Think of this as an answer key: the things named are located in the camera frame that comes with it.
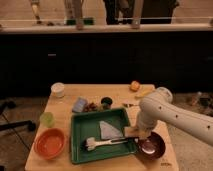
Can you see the white dish brush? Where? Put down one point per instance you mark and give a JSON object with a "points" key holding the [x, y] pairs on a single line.
{"points": [[91, 143]]}

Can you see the black office chair base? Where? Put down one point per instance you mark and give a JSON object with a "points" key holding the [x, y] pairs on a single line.
{"points": [[31, 126]]}

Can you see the orange fruit toy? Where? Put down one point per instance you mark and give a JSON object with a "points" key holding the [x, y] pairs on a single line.
{"points": [[134, 86]]}

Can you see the green plastic tray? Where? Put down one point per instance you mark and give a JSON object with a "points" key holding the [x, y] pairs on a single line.
{"points": [[85, 125]]}

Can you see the orange bowl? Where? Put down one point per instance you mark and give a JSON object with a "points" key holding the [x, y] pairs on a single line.
{"points": [[50, 143]]}

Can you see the brown grape cluster toy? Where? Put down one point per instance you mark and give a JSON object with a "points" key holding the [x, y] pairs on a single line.
{"points": [[90, 107]]}

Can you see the white cup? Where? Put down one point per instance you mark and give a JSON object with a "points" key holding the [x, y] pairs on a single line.
{"points": [[57, 89]]}

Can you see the black cabinet counter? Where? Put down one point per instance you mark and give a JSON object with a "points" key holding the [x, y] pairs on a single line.
{"points": [[177, 56]]}

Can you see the purple bowl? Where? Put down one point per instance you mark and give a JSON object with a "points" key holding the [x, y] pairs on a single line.
{"points": [[153, 147]]}

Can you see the grey folded cloth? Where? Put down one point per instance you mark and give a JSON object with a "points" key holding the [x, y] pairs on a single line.
{"points": [[108, 131]]}

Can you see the blue sponge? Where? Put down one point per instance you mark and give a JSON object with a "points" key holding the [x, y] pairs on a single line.
{"points": [[79, 105]]}

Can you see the metal fork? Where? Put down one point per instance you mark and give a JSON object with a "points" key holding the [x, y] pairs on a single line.
{"points": [[129, 105]]}

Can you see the yellow banana toy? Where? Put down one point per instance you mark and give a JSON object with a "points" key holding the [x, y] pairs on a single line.
{"points": [[142, 94]]}

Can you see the beige wooden gripper body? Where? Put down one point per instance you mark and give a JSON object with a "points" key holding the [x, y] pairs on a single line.
{"points": [[142, 135]]}

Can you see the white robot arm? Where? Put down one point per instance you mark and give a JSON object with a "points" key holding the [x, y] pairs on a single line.
{"points": [[157, 105]]}

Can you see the small green cup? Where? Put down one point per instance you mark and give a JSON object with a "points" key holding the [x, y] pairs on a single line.
{"points": [[47, 119]]}

